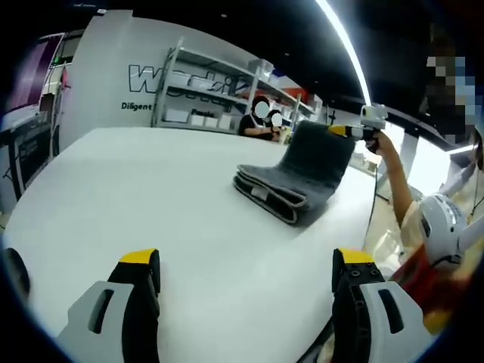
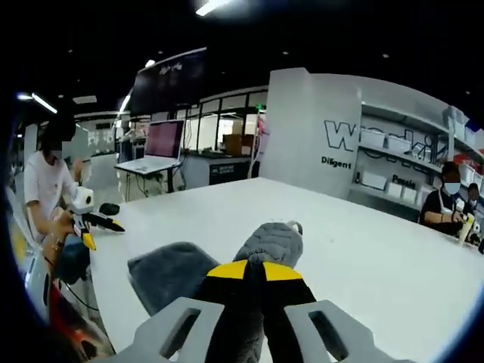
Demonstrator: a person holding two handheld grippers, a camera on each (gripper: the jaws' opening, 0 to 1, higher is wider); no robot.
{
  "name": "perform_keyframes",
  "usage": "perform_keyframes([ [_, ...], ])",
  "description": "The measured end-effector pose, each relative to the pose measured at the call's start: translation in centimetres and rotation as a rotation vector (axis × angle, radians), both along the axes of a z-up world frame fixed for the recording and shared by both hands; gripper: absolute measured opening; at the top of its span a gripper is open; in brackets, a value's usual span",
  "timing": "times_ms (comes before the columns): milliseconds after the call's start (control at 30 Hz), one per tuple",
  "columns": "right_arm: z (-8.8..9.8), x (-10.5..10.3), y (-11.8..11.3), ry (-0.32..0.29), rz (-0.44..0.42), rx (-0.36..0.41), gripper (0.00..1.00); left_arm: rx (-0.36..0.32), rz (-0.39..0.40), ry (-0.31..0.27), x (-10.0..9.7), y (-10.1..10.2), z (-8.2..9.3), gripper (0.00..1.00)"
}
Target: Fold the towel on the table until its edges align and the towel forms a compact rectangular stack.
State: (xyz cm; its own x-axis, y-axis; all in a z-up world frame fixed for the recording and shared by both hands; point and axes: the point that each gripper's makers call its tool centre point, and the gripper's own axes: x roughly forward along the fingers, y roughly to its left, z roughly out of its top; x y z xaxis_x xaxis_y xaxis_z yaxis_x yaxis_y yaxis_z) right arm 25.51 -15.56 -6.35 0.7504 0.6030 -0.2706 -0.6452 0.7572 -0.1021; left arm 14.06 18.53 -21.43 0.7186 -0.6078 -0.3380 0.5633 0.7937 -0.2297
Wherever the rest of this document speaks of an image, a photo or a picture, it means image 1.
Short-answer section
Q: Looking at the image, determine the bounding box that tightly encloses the ceiling light strip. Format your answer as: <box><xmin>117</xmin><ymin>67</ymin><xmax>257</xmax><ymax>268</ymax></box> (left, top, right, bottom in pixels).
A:
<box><xmin>315</xmin><ymin>0</ymin><xmax>374</xmax><ymax>107</ymax></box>

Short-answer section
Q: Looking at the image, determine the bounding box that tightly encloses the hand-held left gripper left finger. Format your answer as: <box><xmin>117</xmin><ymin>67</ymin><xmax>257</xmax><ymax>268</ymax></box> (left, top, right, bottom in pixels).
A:
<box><xmin>55</xmin><ymin>248</ymin><xmax>162</xmax><ymax>363</ymax></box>

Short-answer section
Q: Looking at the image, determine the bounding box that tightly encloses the person's red printed clothing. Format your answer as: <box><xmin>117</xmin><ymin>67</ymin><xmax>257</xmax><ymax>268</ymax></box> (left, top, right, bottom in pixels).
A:
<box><xmin>392</xmin><ymin>241</ymin><xmax>472</xmax><ymax>336</ymax></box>

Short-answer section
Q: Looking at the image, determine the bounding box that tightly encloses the white chest-worn device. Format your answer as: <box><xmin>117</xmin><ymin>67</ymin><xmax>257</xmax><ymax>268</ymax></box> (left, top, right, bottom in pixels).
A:
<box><xmin>417</xmin><ymin>191</ymin><xmax>484</xmax><ymax>272</ymax></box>

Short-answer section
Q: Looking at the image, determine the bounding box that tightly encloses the pink hanging item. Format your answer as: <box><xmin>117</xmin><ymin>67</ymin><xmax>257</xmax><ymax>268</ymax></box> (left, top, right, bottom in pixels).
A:
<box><xmin>55</xmin><ymin>61</ymin><xmax>73</xmax><ymax>130</ymax></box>

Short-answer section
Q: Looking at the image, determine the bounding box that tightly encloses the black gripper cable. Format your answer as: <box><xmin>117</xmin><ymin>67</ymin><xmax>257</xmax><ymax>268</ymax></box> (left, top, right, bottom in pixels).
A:
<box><xmin>361</xmin><ymin>150</ymin><xmax>380</xmax><ymax>253</ymax></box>

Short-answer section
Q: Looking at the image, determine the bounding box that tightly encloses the white table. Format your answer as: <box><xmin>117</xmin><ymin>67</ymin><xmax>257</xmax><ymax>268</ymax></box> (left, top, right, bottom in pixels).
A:
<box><xmin>2</xmin><ymin>126</ymin><xmax>381</xmax><ymax>363</ymax></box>

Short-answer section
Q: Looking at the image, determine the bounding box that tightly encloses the pink-screen computer monitor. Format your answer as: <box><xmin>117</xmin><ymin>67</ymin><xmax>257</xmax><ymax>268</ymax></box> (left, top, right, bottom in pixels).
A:
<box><xmin>2</xmin><ymin>33</ymin><xmax>66</xmax><ymax>115</ymax></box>

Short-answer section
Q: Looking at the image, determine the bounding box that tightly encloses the grey metal shelf rack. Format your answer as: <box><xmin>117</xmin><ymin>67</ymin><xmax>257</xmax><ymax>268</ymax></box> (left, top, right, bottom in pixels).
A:
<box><xmin>150</xmin><ymin>36</ymin><xmax>327</xmax><ymax>132</ymax></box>

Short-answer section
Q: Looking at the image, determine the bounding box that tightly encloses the person's right hand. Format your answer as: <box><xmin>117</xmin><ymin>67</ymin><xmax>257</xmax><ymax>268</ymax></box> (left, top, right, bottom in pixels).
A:
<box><xmin>367</xmin><ymin>130</ymin><xmax>392</xmax><ymax>155</ymax></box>

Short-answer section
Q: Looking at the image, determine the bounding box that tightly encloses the grey fluffy towel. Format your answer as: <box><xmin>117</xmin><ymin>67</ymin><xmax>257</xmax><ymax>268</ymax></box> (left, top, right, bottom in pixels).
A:
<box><xmin>231</xmin><ymin>119</ymin><xmax>357</xmax><ymax>228</ymax></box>

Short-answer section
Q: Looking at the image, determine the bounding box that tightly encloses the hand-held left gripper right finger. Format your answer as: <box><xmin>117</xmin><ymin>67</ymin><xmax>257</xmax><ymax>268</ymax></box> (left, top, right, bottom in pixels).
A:
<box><xmin>331</xmin><ymin>247</ymin><xmax>424</xmax><ymax>363</ymax></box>

